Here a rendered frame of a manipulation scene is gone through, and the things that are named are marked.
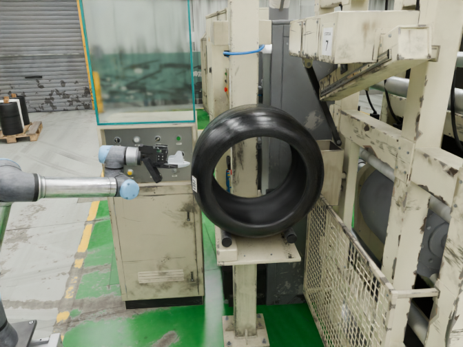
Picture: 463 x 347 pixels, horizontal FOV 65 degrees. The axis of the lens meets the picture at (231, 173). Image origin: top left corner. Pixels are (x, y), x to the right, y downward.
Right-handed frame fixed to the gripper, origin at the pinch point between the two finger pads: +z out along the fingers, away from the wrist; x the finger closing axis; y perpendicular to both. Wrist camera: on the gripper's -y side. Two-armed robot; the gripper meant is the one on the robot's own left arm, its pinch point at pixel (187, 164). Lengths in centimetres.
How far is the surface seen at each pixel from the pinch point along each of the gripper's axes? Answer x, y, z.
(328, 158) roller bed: 19, 2, 68
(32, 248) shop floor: 147, -139, -134
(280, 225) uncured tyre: -11.4, -19.7, 40.7
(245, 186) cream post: 26.0, -18.0, 30.0
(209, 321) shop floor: 43, -120, 20
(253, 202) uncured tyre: 15.3, -21.7, 33.0
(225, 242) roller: -11.1, -29.6, 18.6
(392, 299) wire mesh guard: -61, -16, 64
